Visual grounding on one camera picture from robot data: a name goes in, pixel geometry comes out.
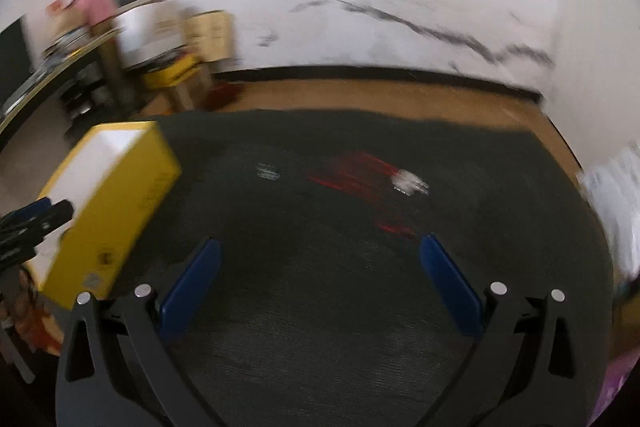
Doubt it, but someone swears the yellow white storage box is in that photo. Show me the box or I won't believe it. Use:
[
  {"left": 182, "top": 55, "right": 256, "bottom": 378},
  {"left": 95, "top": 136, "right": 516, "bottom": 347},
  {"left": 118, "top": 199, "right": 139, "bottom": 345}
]
[{"left": 27, "top": 121, "right": 181, "bottom": 310}]

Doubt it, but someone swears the black computer monitor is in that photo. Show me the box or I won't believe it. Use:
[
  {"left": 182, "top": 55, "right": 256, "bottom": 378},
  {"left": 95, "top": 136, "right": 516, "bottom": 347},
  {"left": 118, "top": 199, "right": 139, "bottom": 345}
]
[{"left": 0, "top": 17, "right": 32, "bottom": 104}]

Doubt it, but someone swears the black yellow-edged desk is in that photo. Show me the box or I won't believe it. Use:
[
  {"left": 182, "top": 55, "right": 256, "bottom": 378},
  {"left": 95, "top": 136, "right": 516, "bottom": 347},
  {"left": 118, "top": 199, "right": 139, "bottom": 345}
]
[{"left": 1, "top": 29, "right": 119, "bottom": 150}]

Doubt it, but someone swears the white printed plastic bag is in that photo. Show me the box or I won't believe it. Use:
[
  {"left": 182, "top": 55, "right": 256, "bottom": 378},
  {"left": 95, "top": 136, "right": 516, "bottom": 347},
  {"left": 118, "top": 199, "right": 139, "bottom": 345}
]
[{"left": 577, "top": 141, "right": 639, "bottom": 286}]

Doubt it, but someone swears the yellow black cardboard box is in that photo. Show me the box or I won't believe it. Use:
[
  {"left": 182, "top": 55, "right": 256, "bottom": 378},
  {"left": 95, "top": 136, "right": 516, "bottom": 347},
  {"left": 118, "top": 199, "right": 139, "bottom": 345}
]
[{"left": 142, "top": 54, "right": 200, "bottom": 89}]

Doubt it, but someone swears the dark red floor cloth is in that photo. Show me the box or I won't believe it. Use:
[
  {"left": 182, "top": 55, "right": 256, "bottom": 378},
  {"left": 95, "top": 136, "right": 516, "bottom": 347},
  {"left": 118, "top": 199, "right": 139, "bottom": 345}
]
[{"left": 201, "top": 82, "right": 244, "bottom": 112}]

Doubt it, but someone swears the pink box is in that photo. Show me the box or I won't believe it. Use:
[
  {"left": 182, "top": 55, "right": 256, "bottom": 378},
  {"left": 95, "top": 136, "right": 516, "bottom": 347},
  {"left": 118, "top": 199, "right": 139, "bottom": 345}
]
[{"left": 77, "top": 0, "right": 117, "bottom": 26}]

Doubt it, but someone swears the brown kraft paper bag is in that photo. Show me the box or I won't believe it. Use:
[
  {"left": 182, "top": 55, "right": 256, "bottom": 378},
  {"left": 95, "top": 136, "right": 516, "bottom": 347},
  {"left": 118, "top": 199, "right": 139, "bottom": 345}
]
[{"left": 184, "top": 10, "right": 233, "bottom": 63}]

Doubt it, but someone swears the small silver ring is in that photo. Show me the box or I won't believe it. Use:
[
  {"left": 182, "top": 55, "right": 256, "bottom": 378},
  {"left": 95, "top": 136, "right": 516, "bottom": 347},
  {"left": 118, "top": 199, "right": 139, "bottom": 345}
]
[{"left": 255, "top": 161, "right": 282, "bottom": 182}]

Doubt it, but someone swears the red cord pendant necklace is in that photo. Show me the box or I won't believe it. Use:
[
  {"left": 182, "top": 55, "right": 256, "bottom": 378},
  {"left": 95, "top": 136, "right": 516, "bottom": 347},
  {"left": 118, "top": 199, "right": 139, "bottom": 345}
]
[{"left": 305, "top": 150, "right": 432, "bottom": 238}]

